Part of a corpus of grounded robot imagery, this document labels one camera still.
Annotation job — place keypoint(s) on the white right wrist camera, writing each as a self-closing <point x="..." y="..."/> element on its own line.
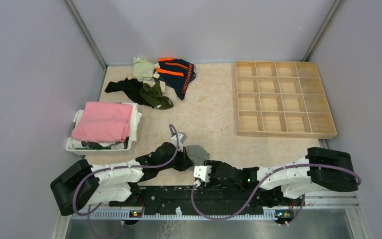
<point x="202" y="173"/>

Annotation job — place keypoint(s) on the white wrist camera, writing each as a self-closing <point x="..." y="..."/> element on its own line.
<point x="178" y="139"/>
<point x="202" y="173"/>

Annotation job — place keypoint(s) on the black underwear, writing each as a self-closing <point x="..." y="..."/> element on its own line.
<point x="131" y="87"/>

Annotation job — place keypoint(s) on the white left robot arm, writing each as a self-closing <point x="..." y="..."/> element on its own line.
<point x="85" y="184"/>

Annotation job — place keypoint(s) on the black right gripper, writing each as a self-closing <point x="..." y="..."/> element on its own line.
<point x="214" y="163"/>

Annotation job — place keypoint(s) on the light green underwear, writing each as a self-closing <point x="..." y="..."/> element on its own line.
<point x="143" y="69"/>

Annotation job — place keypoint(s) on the pink folded cloth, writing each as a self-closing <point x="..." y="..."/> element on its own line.
<point x="103" y="122"/>

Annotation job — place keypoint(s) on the navy orange underwear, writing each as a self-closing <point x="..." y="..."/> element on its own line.
<point x="176" y="73"/>

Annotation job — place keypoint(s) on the aluminium frame rail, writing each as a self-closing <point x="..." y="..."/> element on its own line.
<point x="324" y="215"/>

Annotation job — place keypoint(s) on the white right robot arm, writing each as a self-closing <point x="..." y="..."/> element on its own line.
<point x="320" y="170"/>

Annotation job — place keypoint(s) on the dark green underwear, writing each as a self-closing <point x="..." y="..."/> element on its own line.
<point x="155" y="98"/>

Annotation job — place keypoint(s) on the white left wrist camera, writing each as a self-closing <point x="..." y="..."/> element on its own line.
<point x="178" y="139"/>

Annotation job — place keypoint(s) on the grey underwear white waistband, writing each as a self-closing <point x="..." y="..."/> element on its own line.
<point x="197" y="154"/>

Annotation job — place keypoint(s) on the wooden compartment tray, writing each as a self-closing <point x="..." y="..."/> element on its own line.
<point x="281" y="99"/>

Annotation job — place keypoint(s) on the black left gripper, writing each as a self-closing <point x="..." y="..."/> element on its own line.
<point x="185" y="162"/>

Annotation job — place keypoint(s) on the white perforated plastic basket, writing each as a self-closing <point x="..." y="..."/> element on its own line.
<point x="90" y="148"/>

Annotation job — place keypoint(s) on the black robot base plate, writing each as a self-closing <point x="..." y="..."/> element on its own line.
<point x="214" y="201"/>

